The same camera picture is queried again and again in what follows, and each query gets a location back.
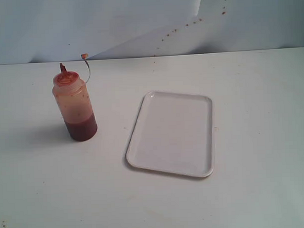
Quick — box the red sauce squeeze bottle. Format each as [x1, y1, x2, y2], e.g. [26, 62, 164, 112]
[52, 63, 98, 142]

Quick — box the white rectangular tray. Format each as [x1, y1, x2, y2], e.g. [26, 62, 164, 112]
[125, 91, 215, 179]

